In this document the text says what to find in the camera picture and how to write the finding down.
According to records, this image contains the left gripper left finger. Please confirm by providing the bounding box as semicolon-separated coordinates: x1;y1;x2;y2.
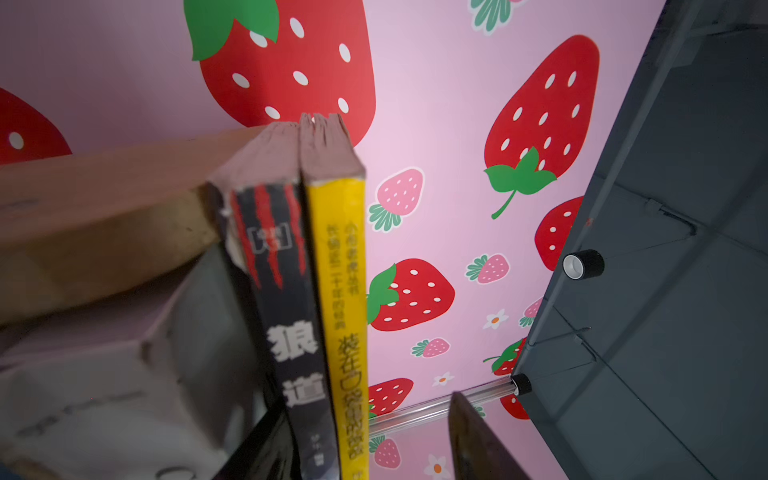
212;401;300;480

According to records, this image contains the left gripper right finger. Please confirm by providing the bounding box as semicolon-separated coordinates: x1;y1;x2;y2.
448;392;530;480

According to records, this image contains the black wolf cover book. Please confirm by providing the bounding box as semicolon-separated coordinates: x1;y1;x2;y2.
208;122;340;479

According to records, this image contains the yellow cover book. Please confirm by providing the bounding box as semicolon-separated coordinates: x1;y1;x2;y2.
299;114;370;479

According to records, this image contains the white photo cover book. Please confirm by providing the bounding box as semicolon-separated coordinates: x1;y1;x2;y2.
1;247;265;479

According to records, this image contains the black ceiling spotlight middle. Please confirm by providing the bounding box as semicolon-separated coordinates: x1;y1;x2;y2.
510;374;532;397

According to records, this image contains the black ceiling spotlight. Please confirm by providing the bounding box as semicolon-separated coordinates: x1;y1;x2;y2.
561;249;605;281
510;374;532;397

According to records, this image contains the black ceiling spotlight near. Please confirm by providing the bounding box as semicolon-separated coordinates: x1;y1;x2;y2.
561;249;605;281

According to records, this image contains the wooden two-tier bookshelf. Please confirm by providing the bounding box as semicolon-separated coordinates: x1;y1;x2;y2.
1;128;261;325

